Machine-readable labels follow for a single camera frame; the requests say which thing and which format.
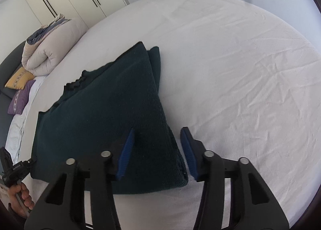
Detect dark green knit sweater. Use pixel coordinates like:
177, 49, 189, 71
30, 42, 188, 195

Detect person's left hand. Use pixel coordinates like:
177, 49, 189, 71
8, 183, 35, 218

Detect white pillow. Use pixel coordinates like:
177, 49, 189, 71
5, 76, 47, 164

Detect purple patterned cushion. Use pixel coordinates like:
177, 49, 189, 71
7, 80, 36, 115

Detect white bed mattress sheet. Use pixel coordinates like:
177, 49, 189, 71
20, 0, 320, 225

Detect yellow patterned cushion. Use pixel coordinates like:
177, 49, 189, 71
5, 67, 35, 90

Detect dark grey headboard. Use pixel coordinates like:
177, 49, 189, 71
0, 42, 25, 147

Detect folded beige duvet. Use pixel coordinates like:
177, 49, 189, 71
21, 13, 88, 76

